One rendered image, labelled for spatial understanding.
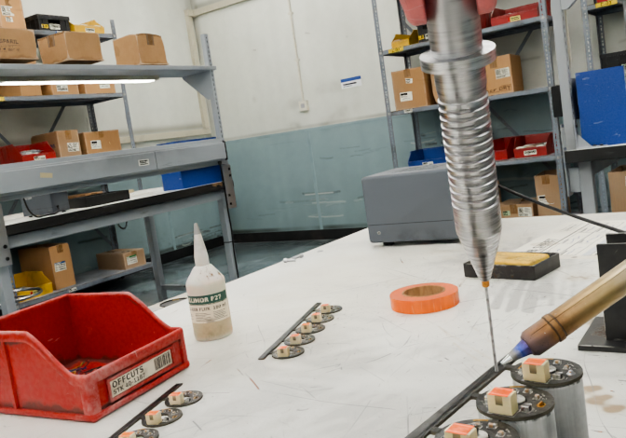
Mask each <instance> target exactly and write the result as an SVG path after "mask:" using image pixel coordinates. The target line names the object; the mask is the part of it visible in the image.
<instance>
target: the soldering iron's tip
mask: <svg viewBox="0 0 626 438"><path fill-rule="evenodd" d="M531 354H533V352H532V350H531V349H530V348H529V347H528V345H527V344H526V343H525V342H524V341H523V340H522V339H521V340H520V341H519V343H518V344H517V345H516V346H515V347H514V348H513V349H512V350H511V351H510V353H509V354H508V355H507V356H506V357H505V358H504V359H503V360H502V361H501V362H500V363H501V364H502V365H506V364H508V363H512V362H515V361H517V360H519V359H522V358H523V357H526V356H528V355H531Z"/></svg>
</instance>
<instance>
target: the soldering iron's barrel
mask: <svg viewBox="0 0 626 438"><path fill-rule="evenodd" d="M625 295H626V259H625V260H624V261H623V262H621V263H620V264H618V265H617V266H615V267H614V268H612V269H611V270H609V271H608V272H607V273H606V274H605V275H603V276H602V277H600V278H599V279H597V280H596V281H594V282H593V283H591V284H590V285H588V286H587V287H586V288H584V289H583V290H581V291H580V292H578V293H577V294H575V295H574V296H572V297H571V298H569V299H568V300H566V301H565V302H564V303H563V304H562V305H560V306H559V307H557V308H556V309H554V310H553V311H551V312H550V313H548V314H547V313H546V314H545V315H544V316H542V317H541V319H540V320H538V321H537V322H535V323H534V324H532V325H531V326H529V327H528V328H527V329H525V330H524V331H522V333H521V336H520V338H521V339H522V340H523V341H524V342H525V343H526V344H527V345H528V347H529V348H530V349H531V350H532V352H533V355H534V356H540V355H541V354H543V353H544V352H546V351H547V350H548V349H550V348H552V347H553V346H555V345H556V344H557V343H559V342H562V341H564V340H565V339H566V337H567V336H569V335H571V334H572V333H574V332H575V331H576V330H578V328H580V327H581V326H583V325H584V324H585V323H587V322H589V321H590V320H592V319H593V318H594V317H596V316H597V315H599V314H600V313H601V312H603V311H604V310H606V309H607V308H609V307H610V306H612V305H613V304H615V303H616V302H618V301H619V300H620V299H621V298H622V297H624V296H625Z"/></svg>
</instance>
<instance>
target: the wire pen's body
mask: <svg viewBox="0 0 626 438"><path fill-rule="evenodd" d="M425 3H426V10H427V16H428V21H427V27H428V34H429V47H430V49H429V50H427V51H425V52H424V53H422V54H421V55H420V57H419V59H420V65H421V70H422V72H424V73H426V74H431V75H434V80H435V87H436V91H437V94H438V97H439V98H438V106H439V113H440V121H441V123H442V124H441V127H442V138H443V146H444V153H445V155H446V157H445V159H446V163H447V165H446V166H447V171H448V179H449V185H450V192H451V200H452V206H453V213H454V219H455V226H456V233H457V234H458V235H460V236H461V237H464V238H468V239H483V238H487V237H491V236H493V235H495V234H496V233H497V232H499V231H500V229H501V228H502V220H501V210H500V202H499V193H498V184H497V167H496V160H495V151H494V143H493V134H492V126H491V117H490V109H489V106H490V105H489V101H488V98H489V97H488V91H487V90H486V83H487V79H486V71H485V66H486V65H488V64H490V63H492V62H493V61H494V60H495V59H496V58H497V51H496V44H495V43H494V42H491V41H487V40H483V36H482V26H481V18H480V15H479V14H478V12H477V5H476V0H425Z"/></svg>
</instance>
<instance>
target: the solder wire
mask: <svg viewBox="0 0 626 438"><path fill-rule="evenodd" d="M484 290H485V298H486V305H487V313H488V321H489V328H490V336H491V342H492V350H493V357H494V365H495V371H496V372H497V371H498V370H497V356H496V348H495V339H494V332H493V324H492V317H491V309H490V302H489V294H488V287H486V288H484Z"/></svg>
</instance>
